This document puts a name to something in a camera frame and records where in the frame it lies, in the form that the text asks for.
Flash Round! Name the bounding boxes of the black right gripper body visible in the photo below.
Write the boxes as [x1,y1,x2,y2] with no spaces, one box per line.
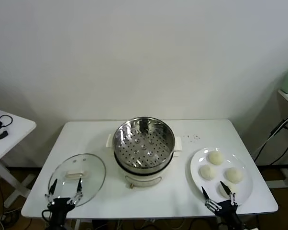
[213,200,244,230]

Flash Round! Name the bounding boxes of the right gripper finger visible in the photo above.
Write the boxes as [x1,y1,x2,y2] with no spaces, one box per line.
[201,186,219,213]
[220,181,239,207]

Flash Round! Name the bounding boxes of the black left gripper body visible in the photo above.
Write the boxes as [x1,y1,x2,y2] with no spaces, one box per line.
[47,197,74,230]

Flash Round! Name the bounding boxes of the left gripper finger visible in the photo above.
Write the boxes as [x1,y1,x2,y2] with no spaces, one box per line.
[44,178,58,207]
[66,177,84,206]

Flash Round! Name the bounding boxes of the white steamed baozi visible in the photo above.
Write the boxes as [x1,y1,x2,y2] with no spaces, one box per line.
[224,167,244,184]
[218,182,238,199]
[208,150,225,165]
[199,164,217,180]

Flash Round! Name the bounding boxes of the perforated steel steamer basket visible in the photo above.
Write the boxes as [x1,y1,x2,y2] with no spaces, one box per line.
[106,116,184,174]

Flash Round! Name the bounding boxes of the round glass pot lid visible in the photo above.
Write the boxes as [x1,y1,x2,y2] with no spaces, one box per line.
[47,153,107,208]

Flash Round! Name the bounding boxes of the large white plate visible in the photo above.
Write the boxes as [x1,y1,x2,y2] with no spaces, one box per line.
[190,147,254,207]

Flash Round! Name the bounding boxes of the cream electric cooking pot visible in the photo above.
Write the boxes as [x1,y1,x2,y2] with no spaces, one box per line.
[114,148,180,189]

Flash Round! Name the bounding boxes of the white side table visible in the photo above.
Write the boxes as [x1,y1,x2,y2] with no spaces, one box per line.
[0,109,37,209]

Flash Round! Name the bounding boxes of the white floor cable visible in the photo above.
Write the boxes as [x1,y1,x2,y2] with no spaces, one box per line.
[0,208,20,230]

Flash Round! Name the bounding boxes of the black power cable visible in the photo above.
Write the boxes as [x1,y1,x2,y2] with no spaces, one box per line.
[253,112,288,166]

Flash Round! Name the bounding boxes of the black headphones with cable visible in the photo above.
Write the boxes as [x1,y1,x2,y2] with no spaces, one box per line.
[0,115,13,131]

